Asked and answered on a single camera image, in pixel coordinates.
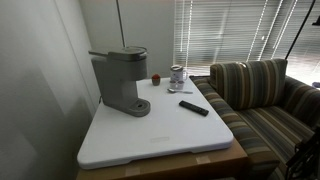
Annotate white window blinds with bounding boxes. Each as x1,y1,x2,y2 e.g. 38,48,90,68
173,0,320,86

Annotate black remote control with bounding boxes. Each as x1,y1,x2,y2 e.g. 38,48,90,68
178,100,210,117

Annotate striped sofa cushion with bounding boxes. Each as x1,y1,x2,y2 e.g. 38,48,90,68
209,58,289,112

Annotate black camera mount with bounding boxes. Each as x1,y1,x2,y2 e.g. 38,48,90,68
311,14,320,27

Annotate thin metal pole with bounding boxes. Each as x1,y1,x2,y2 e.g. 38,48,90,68
115,0,127,48

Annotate black tripod stand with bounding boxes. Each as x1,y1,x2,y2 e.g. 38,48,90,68
285,124,320,180

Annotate metal spoon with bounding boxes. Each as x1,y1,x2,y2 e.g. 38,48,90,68
166,87,194,95

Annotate white plastic board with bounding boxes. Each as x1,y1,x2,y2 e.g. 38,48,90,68
76,77,235,170

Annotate wooden side table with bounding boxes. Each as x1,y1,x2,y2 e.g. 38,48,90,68
75,138,249,180

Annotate white lidded travel mug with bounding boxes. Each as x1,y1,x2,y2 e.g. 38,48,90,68
169,64,189,83

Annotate grey single-serve coffee machine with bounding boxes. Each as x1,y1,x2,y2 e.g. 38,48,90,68
88,45,152,118

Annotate small cup with red top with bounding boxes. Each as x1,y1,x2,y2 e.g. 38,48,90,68
151,73,162,87

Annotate thin black slanted pole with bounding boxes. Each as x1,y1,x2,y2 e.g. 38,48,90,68
284,0,317,60

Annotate striped fabric sofa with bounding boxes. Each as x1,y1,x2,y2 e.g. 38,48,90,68
189,58,320,180

